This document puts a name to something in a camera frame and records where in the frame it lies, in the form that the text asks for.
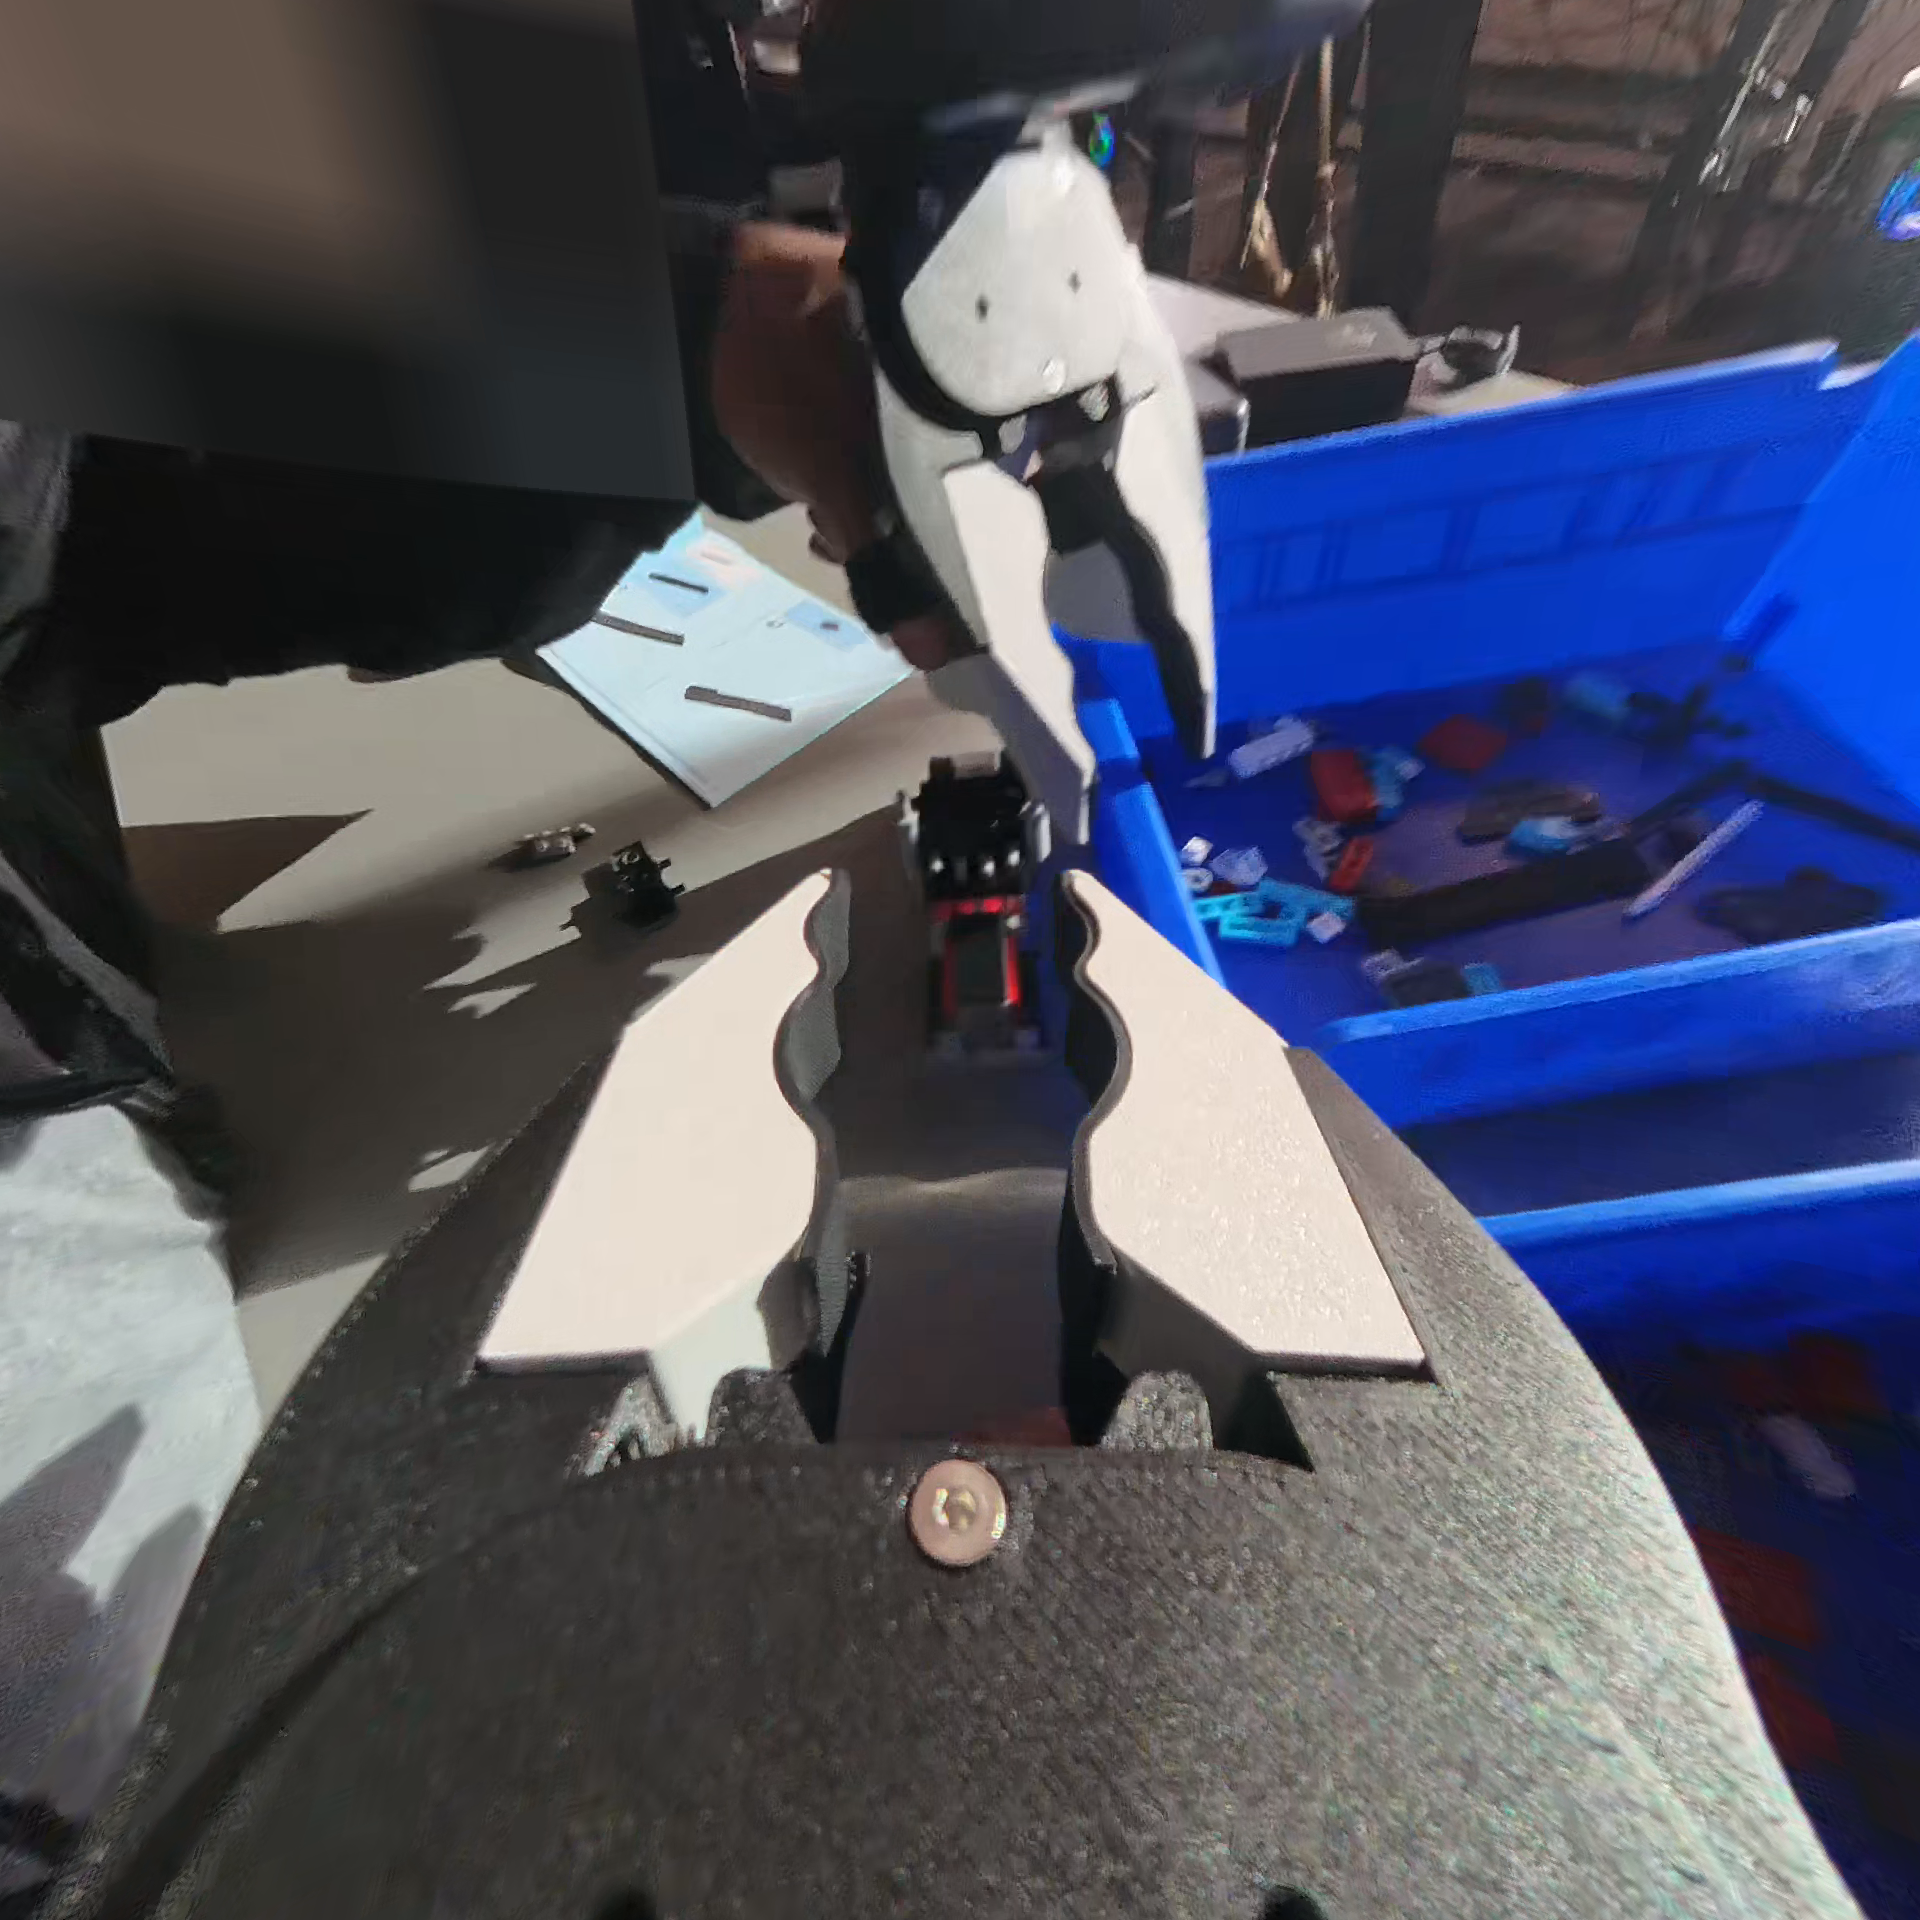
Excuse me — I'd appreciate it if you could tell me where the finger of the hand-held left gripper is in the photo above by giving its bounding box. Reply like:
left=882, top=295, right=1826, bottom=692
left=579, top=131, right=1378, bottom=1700
left=1035, top=285, right=1220, bottom=762
left=878, top=381, right=1100, bottom=846

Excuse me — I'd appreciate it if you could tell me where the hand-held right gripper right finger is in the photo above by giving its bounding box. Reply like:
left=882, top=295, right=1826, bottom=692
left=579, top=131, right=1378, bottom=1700
left=1054, top=866, right=1430, bottom=1425

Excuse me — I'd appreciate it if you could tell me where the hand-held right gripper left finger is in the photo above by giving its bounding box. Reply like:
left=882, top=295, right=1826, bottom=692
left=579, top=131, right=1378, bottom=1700
left=477, top=866, right=872, bottom=1427

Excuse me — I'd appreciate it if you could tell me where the black red toy brick truck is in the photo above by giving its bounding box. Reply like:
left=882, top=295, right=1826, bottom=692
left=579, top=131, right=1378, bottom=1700
left=895, top=755, right=1064, bottom=1070

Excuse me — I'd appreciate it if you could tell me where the person's left forearm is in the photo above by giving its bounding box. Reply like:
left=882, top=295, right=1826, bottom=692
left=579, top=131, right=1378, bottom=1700
left=59, top=435, right=722, bottom=692

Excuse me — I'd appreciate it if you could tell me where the person's left hand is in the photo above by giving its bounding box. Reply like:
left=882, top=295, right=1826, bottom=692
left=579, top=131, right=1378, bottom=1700
left=708, top=222, right=995, bottom=673

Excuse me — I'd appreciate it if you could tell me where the light grey table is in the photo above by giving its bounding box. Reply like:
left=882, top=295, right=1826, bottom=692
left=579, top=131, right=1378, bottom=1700
left=1135, top=275, right=1583, bottom=453

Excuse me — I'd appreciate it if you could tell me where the black box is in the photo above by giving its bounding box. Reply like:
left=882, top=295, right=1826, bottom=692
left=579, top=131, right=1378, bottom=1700
left=1208, top=309, right=1430, bottom=449

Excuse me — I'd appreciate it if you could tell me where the large blue plastic bin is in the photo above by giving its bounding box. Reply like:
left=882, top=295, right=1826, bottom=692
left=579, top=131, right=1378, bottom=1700
left=1048, top=337, right=1920, bottom=1134

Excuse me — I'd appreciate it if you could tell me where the pile of loose toy bricks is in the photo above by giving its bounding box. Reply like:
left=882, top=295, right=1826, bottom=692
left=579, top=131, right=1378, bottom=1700
left=1178, top=675, right=1892, bottom=1011

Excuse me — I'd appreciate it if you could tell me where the small black brick piece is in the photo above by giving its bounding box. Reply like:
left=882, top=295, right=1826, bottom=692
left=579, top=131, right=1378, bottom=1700
left=579, top=839, right=688, bottom=933

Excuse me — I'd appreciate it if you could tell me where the light blue instruction sheet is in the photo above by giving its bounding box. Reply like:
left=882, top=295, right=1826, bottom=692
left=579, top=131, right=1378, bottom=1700
left=536, top=508, right=924, bottom=811

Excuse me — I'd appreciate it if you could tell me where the long black brick plate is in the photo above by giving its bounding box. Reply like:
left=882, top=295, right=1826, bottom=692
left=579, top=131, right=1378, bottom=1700
left=1354, top=843, right=1654, bottom=950

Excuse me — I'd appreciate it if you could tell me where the person's grey garment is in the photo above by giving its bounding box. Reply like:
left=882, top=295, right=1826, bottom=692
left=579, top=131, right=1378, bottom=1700
left=0, top=1102, right=266, bottom=1841

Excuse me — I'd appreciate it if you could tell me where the black bag strap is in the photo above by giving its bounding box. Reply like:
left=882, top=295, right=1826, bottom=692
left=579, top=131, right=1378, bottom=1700
left=0, top=839, right=250, bottom=1203

